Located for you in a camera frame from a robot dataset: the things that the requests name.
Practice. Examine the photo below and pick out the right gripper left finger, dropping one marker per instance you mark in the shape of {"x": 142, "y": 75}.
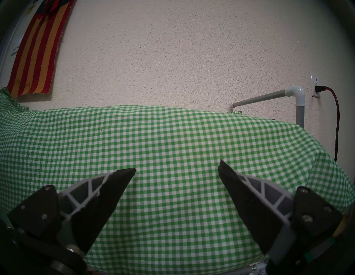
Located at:
{"x": 91, "y": 210}

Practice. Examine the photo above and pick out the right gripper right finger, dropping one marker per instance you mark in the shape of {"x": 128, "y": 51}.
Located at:
{"x": 258, "y": 210}

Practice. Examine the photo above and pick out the green white gingham cloth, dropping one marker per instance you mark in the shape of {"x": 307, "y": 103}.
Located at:
{"x": 177, "y": 138}

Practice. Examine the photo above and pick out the grey tube shoe rack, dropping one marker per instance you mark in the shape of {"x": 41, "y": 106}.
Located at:
{"x": 300, "y": 116}

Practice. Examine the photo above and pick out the white wall outlet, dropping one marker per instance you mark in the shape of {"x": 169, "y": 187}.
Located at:
{"x": 313, "y": 83}

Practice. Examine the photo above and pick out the red yellow striped wall rug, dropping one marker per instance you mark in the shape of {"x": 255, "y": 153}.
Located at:
{"x": 36, "y": 55}

